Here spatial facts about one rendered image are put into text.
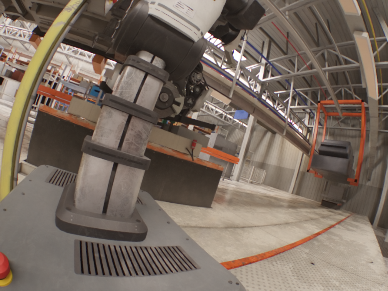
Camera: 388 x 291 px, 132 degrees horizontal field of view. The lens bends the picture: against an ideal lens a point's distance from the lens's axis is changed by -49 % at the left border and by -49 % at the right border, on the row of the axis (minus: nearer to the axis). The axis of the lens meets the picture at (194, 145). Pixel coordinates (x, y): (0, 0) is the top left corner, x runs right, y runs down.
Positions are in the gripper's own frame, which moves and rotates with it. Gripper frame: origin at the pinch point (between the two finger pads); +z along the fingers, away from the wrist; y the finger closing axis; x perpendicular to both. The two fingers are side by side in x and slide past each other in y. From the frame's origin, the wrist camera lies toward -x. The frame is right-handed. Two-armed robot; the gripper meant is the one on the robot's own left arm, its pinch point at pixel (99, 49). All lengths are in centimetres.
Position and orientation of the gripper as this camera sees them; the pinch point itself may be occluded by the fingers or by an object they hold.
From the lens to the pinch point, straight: 109.4
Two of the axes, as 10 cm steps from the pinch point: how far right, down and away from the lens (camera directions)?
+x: 3.2, 5.8, -7.5
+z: -5.4, 7.6, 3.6
